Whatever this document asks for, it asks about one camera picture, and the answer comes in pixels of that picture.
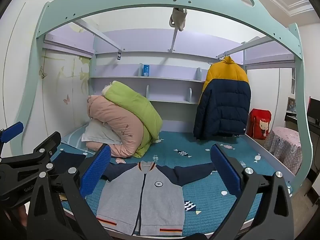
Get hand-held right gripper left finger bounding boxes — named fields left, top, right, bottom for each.
left=26, top=144, right=112, bottom=240

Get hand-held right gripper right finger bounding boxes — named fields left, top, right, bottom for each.
left=210, top=144, right=294, bottom=240

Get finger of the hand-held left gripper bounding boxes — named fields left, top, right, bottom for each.
left=0, top=121, right=24, bottom=143
left=32, top=131, right=62, bottom=156

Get grey garment orange stripes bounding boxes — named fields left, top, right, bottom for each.
left=54, top=151, right=218, bottom=237

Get clothes hanger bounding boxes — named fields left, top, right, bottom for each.
left=207, top=54, right=233, bottom=66

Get teal quilted bed cover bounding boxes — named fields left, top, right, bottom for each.
left=51, top=127, right=292, bottom=238

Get white pillow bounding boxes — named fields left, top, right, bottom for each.
left=82, top=119, right=123, bottom=145

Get pink and green garment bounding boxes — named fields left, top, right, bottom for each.
left=86, top=95, right=145, bottom=157

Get red cartoon bag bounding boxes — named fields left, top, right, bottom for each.
left=248, top=108, right=272, bottom=140

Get table with pink dotted cloth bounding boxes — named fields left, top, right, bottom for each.
left=263, top=127, right=301, bottom=175

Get yellow and navy puffer jacket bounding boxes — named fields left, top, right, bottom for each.
left=193, top=56, right=251, bottom=140

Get green duvet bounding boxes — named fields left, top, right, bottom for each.
left=104, top=81, right=163, bottom=158

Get dark desk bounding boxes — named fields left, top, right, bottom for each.
left=285, top=112, right=320, bottom=137

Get black monitor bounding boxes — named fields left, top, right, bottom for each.
left=307, top=96, right=320, bottom=126

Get lilac headboard shelf unit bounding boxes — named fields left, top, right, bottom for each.
left=42, top=29, right=295, bottom=133

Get photo frame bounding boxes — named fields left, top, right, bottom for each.
left=287, top=97, right=297, bottom=113

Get mint green bed frame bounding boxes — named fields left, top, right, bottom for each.
left=15, top=0, right=314, bottom=195

